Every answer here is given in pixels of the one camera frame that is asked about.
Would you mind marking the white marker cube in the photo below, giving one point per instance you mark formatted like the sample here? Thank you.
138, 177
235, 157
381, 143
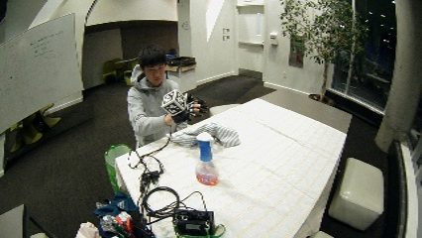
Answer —
174, 101

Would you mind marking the striped grey cloth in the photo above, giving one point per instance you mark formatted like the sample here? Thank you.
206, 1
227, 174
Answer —
220, 134

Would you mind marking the the person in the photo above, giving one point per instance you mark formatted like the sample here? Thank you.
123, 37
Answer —
147, 99

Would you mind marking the cart with black gear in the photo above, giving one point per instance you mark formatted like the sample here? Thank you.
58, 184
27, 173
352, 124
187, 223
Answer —
182, 64

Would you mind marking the spray bottle with blue label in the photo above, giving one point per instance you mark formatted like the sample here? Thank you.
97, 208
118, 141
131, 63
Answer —
206, 155

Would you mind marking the white quilted tablecloth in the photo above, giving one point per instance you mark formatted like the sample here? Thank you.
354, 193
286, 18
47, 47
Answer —
272, 155

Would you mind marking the yellow-green lounge chair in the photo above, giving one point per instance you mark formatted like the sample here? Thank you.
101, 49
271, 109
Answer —
33, 127
115, 69

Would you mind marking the green chair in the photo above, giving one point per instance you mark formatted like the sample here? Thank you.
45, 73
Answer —
114, 162

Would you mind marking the dark plant pot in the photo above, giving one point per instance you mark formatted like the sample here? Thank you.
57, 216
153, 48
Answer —
320, 98

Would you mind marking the indoor tree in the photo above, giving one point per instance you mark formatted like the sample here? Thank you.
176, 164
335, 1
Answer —
323, 31

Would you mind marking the large whiteboard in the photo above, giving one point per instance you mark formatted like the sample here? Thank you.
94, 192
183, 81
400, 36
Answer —
38, 66

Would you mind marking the colourful packets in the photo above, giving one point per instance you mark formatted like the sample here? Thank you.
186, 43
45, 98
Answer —
118, 222

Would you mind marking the white cube ottoman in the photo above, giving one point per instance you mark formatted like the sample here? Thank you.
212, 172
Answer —
359, 195

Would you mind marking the white plastic bag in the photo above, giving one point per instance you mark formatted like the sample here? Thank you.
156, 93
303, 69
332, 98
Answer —
89, 230

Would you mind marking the grey concrete column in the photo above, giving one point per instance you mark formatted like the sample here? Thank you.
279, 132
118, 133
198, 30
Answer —
403, 72

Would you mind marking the white wall dispenser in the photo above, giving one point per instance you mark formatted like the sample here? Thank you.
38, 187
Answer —
274, 38

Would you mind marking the dark framed wall picture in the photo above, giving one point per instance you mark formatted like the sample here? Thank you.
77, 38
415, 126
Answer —
298, 53

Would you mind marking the black camera box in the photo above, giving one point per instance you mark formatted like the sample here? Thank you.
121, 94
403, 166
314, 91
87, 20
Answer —
194, 222

